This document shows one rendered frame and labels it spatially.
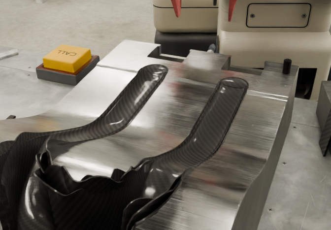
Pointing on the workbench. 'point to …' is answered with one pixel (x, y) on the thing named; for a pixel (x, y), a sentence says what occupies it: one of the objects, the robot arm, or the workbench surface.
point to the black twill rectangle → (326, 136)
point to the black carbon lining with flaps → (54, 204)
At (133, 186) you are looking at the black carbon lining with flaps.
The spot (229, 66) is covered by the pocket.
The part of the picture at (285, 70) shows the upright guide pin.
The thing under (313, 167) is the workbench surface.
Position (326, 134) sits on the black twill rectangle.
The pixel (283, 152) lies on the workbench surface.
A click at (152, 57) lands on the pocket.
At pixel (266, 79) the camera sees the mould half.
